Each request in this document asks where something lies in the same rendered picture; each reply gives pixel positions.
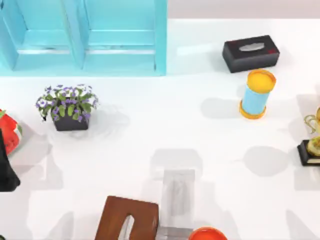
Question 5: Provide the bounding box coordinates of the purple flower plant pot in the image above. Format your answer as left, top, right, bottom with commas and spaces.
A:
35, 84, 100, 132

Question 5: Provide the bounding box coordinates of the orange round container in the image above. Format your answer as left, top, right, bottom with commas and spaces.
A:
187, 226, 229, 240

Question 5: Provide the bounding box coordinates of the light blue rack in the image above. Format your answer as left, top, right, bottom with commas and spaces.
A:
0, 0, 168, 77

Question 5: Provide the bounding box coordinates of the red and white object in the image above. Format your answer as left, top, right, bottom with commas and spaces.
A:
0, 109, 23, 156

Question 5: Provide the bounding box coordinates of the brown wooden tissue box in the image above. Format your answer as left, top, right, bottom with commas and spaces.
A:
93, 195, 160, 240

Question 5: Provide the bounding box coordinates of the blue and yellow canister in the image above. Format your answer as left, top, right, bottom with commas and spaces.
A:
238, 69, 277, 120

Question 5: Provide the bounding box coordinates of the gold trophy on black base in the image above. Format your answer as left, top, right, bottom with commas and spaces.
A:
296, 106, 320, 167

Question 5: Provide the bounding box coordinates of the black tissue box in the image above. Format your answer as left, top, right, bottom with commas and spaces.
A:
222, 34, 281, 74

